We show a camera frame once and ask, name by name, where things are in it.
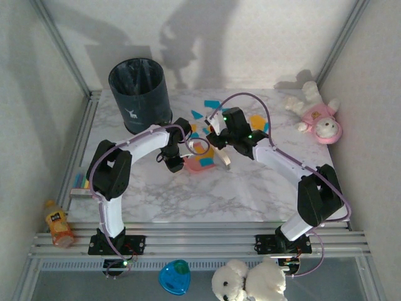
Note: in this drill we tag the cream hand brush grey bristles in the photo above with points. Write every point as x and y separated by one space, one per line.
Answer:
225 160

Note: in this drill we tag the pink plastic dustpan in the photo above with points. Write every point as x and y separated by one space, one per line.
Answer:
197 169

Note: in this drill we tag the yellow paper scrap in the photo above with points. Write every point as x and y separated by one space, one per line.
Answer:
205 153
257 122
193 128

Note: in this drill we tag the dark blue waste bin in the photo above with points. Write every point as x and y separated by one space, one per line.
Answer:
144 113

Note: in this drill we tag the white plush toy pink shirt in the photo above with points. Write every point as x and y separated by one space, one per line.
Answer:
316 114

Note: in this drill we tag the black plastic bin liner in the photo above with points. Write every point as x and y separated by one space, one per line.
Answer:
134 78

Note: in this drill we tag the multicoloured crayon set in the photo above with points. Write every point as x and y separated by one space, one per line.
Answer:
80 185

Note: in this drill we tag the blue plastic toy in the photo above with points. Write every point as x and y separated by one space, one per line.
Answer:
173 277

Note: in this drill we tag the orange juice bottle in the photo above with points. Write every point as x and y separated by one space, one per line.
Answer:
58 225

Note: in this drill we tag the white plush bear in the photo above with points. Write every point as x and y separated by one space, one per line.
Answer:
250 279

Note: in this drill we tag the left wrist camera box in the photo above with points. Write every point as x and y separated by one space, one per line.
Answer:
195 146

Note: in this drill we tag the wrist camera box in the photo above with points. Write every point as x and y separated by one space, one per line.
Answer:
195 146
214 124

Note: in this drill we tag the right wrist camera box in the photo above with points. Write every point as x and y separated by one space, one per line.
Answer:
214 124

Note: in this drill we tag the aluminium mounting rail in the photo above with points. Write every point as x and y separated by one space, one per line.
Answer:
200 243

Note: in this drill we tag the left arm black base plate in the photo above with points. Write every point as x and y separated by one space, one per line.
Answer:
138 244

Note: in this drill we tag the aluminium side rail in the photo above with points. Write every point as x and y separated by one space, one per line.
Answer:
87 125

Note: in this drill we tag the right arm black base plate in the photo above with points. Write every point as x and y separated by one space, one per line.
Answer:
264 244

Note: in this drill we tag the aluminium frame post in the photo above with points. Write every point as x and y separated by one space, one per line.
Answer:
60 47
342 40

